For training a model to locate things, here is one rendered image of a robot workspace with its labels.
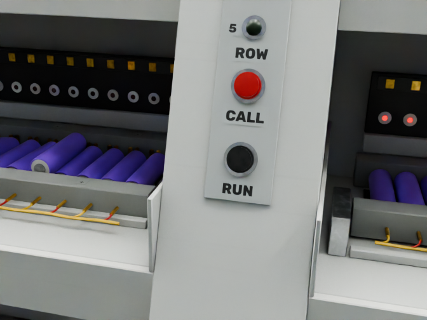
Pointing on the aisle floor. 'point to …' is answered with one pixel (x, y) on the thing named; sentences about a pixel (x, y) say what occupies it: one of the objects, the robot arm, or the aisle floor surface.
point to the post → (208, 39)
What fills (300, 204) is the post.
